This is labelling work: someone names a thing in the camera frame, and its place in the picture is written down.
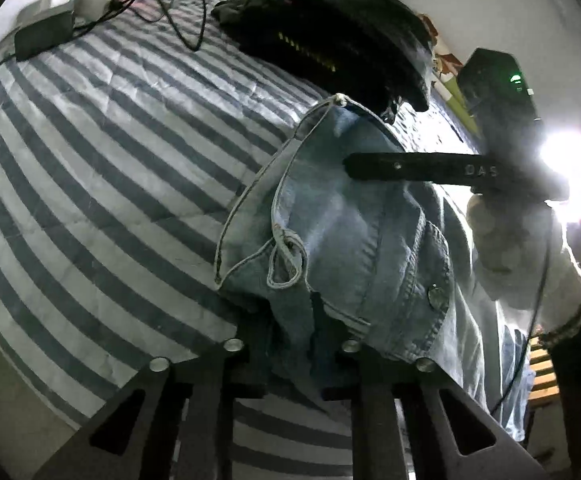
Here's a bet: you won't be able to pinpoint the black folded clothing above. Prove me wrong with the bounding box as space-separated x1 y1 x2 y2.
213 0 434 113

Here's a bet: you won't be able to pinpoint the blue striped bed quilt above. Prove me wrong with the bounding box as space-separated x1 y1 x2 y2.
0 0 471 466

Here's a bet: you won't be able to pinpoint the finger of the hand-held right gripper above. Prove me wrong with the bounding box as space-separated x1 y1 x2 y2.
345 152 477 188

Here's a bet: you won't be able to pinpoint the person's right hand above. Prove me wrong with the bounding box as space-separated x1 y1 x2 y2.
465 192 581 311

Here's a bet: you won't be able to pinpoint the white charger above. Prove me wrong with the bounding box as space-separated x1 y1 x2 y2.
73 0 108 17

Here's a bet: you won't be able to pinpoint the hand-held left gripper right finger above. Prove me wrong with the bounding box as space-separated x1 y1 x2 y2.
321 341 551 480

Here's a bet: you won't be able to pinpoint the white ring light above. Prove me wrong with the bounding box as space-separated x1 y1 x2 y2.
538 127 581 223

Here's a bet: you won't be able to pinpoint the grey folded clothing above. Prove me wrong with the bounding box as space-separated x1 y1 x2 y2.
213 0 271 23

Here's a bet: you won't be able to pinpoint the light blue denim jeans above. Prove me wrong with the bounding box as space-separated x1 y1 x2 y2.
214 94 541 441

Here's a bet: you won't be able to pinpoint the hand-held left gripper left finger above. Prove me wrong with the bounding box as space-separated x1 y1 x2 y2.
33 319 272 480

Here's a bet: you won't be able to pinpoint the black power bank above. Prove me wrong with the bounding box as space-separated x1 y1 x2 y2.
14 11 76 61

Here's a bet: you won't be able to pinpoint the wooden slat bed rail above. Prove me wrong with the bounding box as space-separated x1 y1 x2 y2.
525 335 559 413

